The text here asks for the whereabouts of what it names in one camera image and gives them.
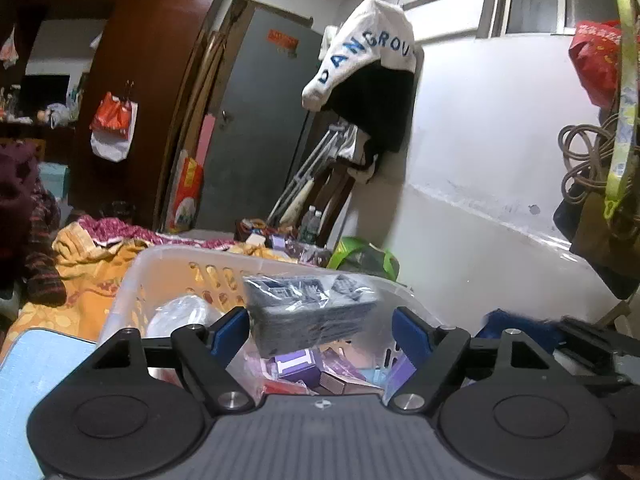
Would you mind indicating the white hanging garment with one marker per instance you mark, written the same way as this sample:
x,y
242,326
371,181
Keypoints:
x,y
357,155

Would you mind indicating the blue bag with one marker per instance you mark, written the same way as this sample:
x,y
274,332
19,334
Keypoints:
x,y
520,330

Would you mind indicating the brown small box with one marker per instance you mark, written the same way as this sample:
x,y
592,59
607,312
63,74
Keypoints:
x,y
350,385

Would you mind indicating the purple box with white letter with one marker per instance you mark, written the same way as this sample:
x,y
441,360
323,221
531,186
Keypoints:
x,y
297,365

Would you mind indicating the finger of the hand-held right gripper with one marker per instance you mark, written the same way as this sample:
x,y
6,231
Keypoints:
x,y
627,372
600,337

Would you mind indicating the dark hanging bag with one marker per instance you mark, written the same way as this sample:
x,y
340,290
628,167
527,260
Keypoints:
x,y
610,250

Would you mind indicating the maroon clothes pile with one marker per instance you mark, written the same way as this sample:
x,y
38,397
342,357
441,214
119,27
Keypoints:
x,y
25,210

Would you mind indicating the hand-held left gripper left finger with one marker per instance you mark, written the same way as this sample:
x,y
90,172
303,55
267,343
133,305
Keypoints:
x,y
230,332

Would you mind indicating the grey packet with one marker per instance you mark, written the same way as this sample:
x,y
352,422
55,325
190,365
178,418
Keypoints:
x,y
310,315

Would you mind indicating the small pink hanging bag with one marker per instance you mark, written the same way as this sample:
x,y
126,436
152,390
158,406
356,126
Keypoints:
x,y
7,50

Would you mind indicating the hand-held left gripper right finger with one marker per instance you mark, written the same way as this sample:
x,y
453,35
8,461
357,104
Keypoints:
x,y
410,332

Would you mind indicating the green bag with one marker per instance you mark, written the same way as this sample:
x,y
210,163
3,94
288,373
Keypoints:
x,y
365,257

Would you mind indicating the teal box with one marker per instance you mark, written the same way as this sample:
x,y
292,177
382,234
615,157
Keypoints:
x,y
52,185

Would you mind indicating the grey metal door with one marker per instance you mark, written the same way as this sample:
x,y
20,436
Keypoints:
x,y
255,125

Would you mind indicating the black hanging garment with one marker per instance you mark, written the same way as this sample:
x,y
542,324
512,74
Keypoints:
x,y
375,105

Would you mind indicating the light purple box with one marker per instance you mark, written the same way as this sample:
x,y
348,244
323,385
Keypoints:
x,y
400,375

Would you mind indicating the red and yellow printed bag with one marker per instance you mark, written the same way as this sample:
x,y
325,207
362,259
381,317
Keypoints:
x,y
187,195

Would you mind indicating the metal crutches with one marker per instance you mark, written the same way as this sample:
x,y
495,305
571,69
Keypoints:
x,y
310,170

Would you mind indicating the white plastic basket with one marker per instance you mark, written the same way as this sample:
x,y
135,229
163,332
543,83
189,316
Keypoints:
x,y
165,270

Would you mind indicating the dark wooden wardrobe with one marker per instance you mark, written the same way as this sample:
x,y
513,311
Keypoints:
x,y
145,60

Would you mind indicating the red plastic bag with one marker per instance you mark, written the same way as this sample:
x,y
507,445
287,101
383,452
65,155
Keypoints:
x,y
595,60

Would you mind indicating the white shirt with blue letters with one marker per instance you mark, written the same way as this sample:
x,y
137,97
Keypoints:
x,y
370,35

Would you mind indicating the orange and white plastic bag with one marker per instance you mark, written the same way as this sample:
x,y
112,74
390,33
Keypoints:
x,y
112,125

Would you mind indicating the yellow patterned blanket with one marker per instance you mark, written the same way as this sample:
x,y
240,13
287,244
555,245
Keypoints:
x,y
85,270

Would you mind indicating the plastic bottles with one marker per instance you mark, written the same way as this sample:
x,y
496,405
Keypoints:
x,y
310,222

